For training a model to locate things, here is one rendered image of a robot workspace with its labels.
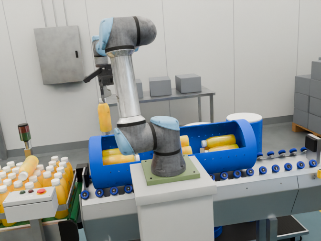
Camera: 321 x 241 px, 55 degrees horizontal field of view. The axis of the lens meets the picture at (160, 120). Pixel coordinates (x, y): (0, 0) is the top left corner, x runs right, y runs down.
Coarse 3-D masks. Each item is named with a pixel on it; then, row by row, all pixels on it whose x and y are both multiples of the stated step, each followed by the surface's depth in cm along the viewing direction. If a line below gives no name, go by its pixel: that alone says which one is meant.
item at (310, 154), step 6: (306, 138) 185; (312, 138) 180; (318, 138) 178; (306, 144) 186; (312, 144) 180; (318, 144) 178; (312, 150) 180; (318, 150) 179; (306, 156) 190; (312, 156) 184; (318, 156) 180; (318, 162) 181
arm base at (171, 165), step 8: (176, 152) 126; (152, 160) 130; (160, 160) 126; (168, 160) 125; (176, 160) 126; (152, 168) 129; (160, 168) 127; (168, 168) 125; (176, 168) 125; (184, 168) 129; (168, 176) 125
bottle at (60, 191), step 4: (60, 184) 150; (56, 188) 147; (60, 188) 148; (56, 192) 147; (60, 192) 148; (64, 192) 150; (60, 196) 148; (64, 196) 150; (60, 200) 148; (64, 200) 150; (60, 204) 148; (56, 212) 150; (60, 212) 150; (64, 212) 151; (68, 212) 154; (56, 216) 150; (60, 216) 150; (64, 216) 151
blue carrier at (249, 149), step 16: (192, 128) 179; (208, 128) 182; (224, 128) 185; (240, 128) 166; (96, 144) 157; (112, 144) 178; (192, 144) 186; (240, 144) 183; (256, 144) 162; (96, 160) 153; (208, 160) 160; (224, 160) 162; (240, 160) 163; (96, 176) 154; (112, 176) 155; (128, 176) 157
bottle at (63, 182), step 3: (60, 180) 154; (63, 180) 155; (63, 183) 155; (66, 183) 158; (63, 186) 155; (66, 186) 157; (66, 189) 157; (66, 192) 157; (66, 195) 157; (66, 198) 157; (69, 207) 159
